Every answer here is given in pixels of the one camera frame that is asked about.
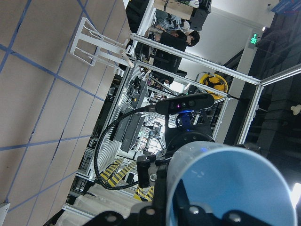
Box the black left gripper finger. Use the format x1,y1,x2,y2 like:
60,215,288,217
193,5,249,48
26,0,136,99
136,154,169,188

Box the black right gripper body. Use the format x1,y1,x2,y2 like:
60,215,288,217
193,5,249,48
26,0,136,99
154,113,214,165

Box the light blue cup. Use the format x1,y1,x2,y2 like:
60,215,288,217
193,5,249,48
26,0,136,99
166,141,298,226

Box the yellow hard hat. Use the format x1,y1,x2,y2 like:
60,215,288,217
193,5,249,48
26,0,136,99
199,72,228,93

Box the seated person background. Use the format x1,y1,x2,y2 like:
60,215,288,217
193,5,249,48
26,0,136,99
155,9,200,48

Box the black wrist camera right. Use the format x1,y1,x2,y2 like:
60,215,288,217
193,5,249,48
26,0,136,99
155,93,214,115

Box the white wire cup rack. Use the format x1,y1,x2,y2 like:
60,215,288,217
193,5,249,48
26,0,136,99
70,17,134,68

